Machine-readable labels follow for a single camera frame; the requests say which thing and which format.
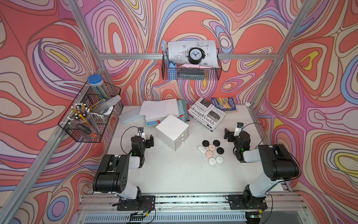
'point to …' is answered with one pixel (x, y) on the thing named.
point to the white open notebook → (156, 110)
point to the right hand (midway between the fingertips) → (232, 131)
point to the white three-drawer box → (173, 131)
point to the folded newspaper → (206, 114)
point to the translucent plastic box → (130, 115)
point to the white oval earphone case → (201, 149)
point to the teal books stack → (183, 109)
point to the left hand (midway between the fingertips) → (145, 135)
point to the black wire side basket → (100, 110)
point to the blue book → (225, 104)
